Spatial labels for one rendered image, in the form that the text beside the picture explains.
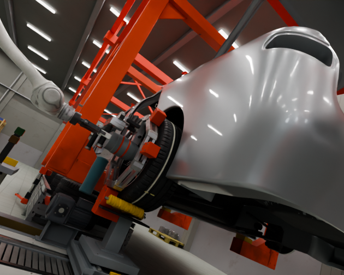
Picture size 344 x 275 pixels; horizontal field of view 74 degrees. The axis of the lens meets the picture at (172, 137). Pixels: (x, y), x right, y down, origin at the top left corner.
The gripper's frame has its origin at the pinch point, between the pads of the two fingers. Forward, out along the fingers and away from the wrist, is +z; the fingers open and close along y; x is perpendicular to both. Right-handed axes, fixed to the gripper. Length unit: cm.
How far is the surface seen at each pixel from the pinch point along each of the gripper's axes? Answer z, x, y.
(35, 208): -6, -60, -70
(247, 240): 214, -13, -61
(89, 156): 9, -8, -61
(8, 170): -32, -39, -11
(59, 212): 6, -53, -39
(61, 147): -13, -12, -59
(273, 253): 264, -13, -59
